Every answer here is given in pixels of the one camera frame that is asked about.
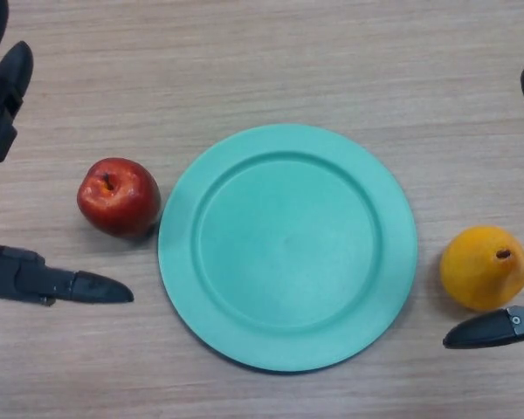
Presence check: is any yellow pear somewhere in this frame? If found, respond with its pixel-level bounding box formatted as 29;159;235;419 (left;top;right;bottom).
439;224;524;312

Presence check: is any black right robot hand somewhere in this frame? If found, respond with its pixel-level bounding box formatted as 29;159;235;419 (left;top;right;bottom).
443;60;524;350

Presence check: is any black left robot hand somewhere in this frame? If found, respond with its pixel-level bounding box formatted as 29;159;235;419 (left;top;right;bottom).
0;0;135;306

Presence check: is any red apple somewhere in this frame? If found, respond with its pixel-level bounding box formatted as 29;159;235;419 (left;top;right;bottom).
76;157;162;239

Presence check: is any green round plate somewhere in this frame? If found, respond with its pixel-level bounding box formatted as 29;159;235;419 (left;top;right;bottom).
157;124;419;374

